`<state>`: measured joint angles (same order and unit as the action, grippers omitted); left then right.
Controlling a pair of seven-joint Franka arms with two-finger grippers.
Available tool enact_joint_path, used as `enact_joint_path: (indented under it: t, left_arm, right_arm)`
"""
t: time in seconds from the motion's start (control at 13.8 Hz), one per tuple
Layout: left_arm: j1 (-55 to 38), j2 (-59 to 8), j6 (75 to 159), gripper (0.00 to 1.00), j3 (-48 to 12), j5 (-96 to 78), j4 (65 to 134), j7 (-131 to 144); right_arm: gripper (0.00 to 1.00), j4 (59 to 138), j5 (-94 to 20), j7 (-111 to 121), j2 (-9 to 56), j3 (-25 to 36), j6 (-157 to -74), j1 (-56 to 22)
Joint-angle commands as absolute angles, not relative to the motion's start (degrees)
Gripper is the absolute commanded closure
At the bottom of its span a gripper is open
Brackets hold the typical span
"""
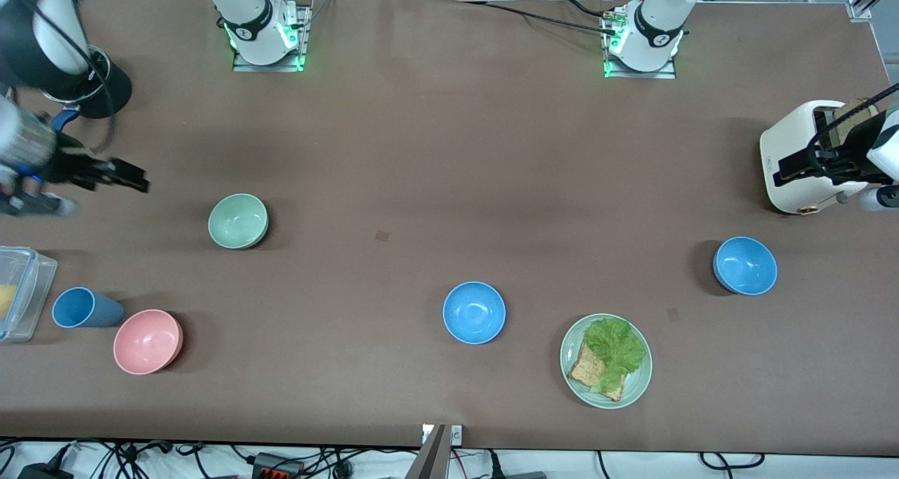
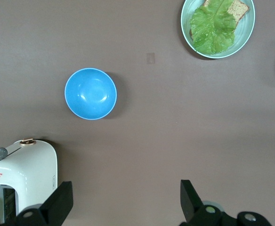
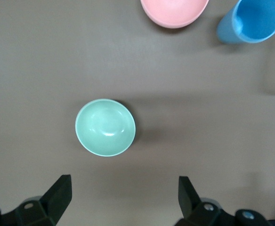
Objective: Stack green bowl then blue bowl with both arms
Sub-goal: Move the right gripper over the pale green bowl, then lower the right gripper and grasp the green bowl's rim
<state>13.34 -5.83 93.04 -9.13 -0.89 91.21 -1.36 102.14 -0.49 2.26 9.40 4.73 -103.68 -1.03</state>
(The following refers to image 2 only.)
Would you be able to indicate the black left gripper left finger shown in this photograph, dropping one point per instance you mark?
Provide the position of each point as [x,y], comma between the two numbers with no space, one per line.
[57,204]

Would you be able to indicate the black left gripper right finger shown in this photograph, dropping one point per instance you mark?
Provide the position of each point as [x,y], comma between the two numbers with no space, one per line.
[190,202]

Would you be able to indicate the blue bowl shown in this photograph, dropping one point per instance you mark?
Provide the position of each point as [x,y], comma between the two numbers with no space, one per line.
[90,93]

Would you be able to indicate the white toaster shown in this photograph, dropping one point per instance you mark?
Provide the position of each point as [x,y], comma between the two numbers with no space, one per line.
[29,169]

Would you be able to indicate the copper toaster dial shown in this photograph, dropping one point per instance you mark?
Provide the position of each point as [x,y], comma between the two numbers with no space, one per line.
[28,142]

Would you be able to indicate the grey toaster lever knob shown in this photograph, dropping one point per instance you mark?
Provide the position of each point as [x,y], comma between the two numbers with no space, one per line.
[1,153]

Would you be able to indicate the green lettuce leaf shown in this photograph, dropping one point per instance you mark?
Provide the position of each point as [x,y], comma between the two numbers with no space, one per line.
[212,28]

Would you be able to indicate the pale green plate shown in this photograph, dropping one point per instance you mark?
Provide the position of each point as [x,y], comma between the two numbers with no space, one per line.
[244,30]

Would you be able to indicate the brown bread slice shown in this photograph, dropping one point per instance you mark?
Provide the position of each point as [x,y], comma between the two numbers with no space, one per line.
[240,9]

